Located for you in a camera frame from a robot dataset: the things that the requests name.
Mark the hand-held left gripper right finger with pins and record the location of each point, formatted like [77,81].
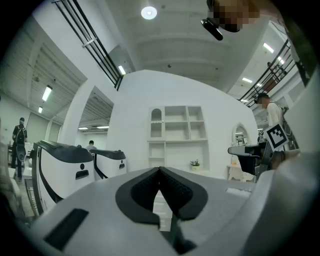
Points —
[192,197]

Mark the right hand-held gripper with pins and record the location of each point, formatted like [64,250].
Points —
[276,137]

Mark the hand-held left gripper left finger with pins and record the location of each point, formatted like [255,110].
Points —
[125,197]

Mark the person's right hand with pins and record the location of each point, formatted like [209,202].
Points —
[278,161]

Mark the white vanity table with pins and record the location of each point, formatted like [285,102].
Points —
[237,173]

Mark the arched white mirror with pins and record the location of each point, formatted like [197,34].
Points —
[240,135]

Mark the small potted plant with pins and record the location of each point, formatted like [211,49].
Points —
[195,165]

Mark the white desk cabinet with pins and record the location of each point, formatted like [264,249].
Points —
[162,215]

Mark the white robot with black lid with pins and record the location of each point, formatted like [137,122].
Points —
[111,163]
[65,170]

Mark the white shelf cabinet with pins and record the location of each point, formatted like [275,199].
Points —
[178,130]

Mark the ceiling light tube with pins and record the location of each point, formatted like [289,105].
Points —
[122,70]
[40,109]
[268,47]
[247,80]
[47,93]

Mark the black railing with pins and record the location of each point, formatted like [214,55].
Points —
[92,42]
[272,72]

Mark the round ceiling lamp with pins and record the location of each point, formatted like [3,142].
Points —
[149,12]

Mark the black head camera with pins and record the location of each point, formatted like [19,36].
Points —
[212,28]

